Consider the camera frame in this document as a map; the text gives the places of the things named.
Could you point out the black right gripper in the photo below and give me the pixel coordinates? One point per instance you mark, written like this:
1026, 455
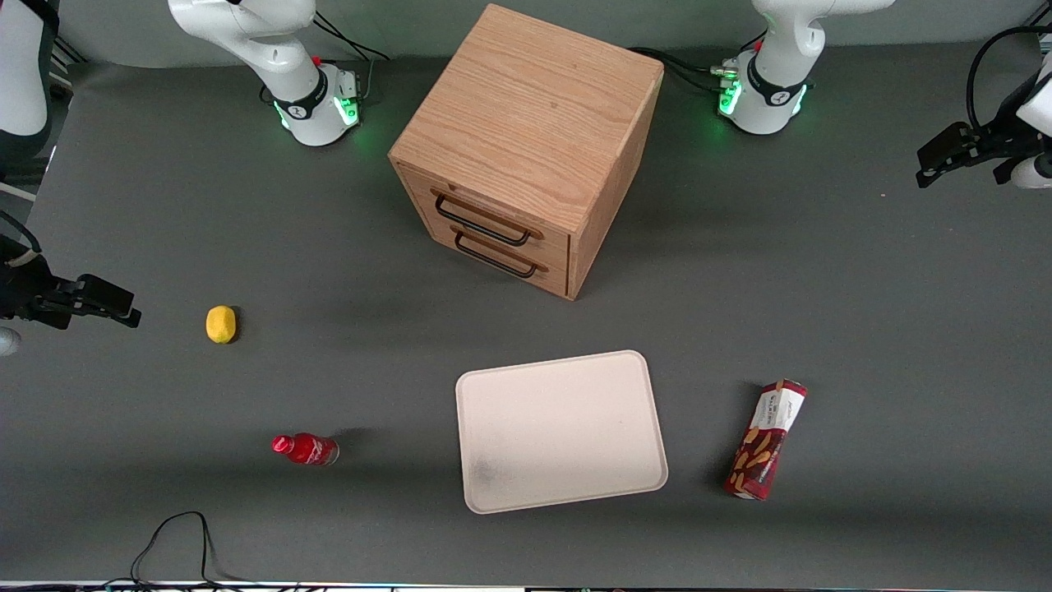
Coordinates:
22, 294

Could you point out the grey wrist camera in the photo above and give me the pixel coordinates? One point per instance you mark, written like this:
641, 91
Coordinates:
1034, 173
7, 341

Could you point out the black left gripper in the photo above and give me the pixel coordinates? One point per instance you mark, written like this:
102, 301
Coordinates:
997, 141

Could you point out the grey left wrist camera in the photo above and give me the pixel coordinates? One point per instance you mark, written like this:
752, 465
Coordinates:
1034, 173

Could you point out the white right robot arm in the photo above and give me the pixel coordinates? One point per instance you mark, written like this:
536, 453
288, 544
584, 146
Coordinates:
279, 49

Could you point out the oak wooden drawer cabinet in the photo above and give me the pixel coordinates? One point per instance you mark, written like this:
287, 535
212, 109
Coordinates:
526, 123

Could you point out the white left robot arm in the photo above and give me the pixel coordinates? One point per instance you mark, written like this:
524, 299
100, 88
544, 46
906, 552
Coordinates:
777, 66

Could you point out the yellow lemon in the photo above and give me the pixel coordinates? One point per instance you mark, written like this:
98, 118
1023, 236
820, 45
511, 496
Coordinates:
220, 324

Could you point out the red soda bottle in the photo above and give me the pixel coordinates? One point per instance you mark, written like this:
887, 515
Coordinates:
308, 449

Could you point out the cream plastic tray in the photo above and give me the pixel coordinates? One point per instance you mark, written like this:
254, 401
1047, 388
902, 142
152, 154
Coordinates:
559, 432

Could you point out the red tartan cookie box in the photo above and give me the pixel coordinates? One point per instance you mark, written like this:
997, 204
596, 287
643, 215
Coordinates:
764, 448

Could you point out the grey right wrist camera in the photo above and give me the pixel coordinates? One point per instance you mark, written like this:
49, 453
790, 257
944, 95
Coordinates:
7, 341

